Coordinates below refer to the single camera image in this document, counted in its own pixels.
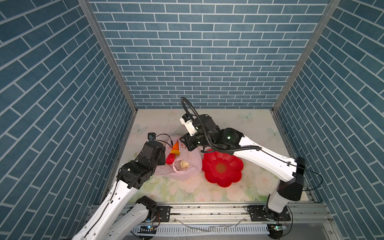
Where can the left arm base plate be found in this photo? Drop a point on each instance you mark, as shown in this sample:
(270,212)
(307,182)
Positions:
(161,214)

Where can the pink plastic bag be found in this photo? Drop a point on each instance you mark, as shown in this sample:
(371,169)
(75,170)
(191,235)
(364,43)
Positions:
(174,171)

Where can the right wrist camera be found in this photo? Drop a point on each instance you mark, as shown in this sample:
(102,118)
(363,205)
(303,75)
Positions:
(187,121)

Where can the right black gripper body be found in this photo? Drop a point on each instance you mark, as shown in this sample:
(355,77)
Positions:
(196,140)

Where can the beige fake bun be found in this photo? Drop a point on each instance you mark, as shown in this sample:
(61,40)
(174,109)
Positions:
(184,164)

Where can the yellow fake pepper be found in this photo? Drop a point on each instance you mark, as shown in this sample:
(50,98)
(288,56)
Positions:
(175,149)

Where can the aluminium front rail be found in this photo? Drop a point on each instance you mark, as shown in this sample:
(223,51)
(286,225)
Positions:
(231,213)

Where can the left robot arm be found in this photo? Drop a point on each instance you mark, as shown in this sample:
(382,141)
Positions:
(131,176)

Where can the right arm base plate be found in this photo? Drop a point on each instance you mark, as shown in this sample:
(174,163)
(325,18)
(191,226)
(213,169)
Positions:
(261,213)

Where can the red flower-shaped plate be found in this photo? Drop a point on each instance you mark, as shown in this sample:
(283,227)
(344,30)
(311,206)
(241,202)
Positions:
(222,169)

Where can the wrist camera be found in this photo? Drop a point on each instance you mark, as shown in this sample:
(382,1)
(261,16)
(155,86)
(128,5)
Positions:
(187,121)
(152,136)

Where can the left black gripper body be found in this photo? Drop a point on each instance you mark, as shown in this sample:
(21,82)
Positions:
(161,160)

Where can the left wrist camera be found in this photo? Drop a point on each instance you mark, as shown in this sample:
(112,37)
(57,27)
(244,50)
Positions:
(152,136)

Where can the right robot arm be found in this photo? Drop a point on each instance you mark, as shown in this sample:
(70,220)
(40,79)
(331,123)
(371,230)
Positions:
(289,171)

